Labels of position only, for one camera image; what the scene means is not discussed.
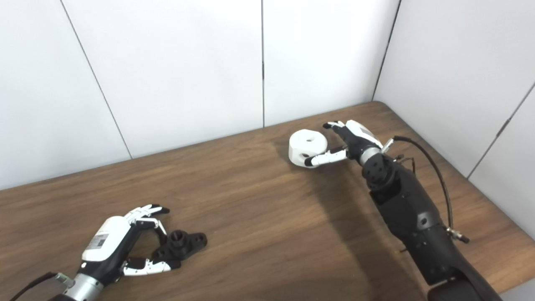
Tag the round white piece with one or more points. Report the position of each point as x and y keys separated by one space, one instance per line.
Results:
x=305 y=146

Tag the black flanged holder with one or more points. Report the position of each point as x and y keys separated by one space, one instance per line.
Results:
x=184 y=244

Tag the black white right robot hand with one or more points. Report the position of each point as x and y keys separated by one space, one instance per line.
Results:
x=357 y=140

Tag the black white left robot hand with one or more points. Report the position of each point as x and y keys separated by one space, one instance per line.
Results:
x=110 y=242

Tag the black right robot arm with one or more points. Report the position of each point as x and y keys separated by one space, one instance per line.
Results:
x=409 y=209

